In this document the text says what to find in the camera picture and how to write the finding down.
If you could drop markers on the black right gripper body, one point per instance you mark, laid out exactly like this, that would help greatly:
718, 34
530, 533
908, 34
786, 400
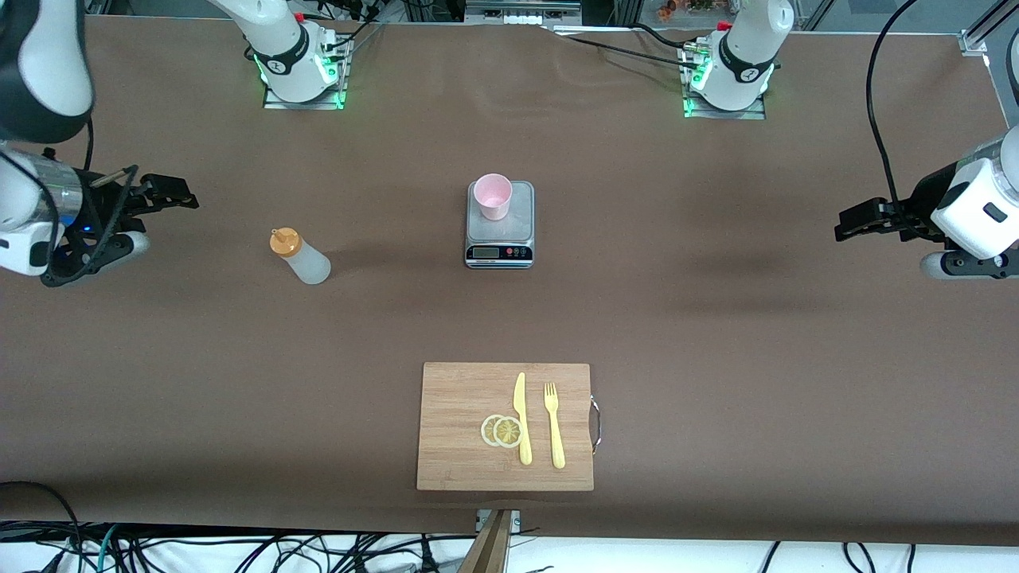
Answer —
111, 208

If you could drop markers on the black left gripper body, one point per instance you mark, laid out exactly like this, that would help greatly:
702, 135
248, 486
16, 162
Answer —
923, 202

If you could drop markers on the translucent sauce bottle orange cap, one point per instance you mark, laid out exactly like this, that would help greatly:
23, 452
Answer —
306, 263

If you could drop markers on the pink plastic cup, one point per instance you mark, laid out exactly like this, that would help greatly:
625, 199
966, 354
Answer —
493, 199

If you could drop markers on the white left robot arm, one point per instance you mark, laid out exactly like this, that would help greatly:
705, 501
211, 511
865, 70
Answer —
744, 48

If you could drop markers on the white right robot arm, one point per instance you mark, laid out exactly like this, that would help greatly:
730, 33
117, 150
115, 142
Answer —
286, 48

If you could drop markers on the brown table cover sheet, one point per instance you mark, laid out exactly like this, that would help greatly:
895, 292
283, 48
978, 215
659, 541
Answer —
716, 358

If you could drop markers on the orange background object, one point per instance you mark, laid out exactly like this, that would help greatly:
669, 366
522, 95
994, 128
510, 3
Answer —
666, 11

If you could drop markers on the silver digital kitchen scale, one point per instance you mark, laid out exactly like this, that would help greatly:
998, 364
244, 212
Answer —
500, 239

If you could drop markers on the wooden cutting board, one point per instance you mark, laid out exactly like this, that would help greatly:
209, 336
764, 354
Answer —
458, 398

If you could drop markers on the yellow plastic fork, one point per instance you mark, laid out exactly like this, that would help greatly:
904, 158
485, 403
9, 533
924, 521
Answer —
556, 430

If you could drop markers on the white power strip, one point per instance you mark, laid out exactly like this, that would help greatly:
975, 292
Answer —
517, 16

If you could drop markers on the yellow plastic knife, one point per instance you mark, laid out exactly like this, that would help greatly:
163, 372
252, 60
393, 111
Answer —
521, 414

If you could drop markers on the lemon slice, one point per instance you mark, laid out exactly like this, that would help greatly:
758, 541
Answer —
486, 430
508, 432

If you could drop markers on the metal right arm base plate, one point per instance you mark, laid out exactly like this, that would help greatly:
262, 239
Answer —
275, 102

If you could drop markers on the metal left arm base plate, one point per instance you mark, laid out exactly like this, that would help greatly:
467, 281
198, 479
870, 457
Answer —
756, 114

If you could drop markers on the aluminium frame profile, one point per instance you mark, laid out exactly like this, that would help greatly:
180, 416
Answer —
975, 38

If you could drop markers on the metal post bracket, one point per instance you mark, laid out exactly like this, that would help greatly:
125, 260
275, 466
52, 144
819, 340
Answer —
515, 519

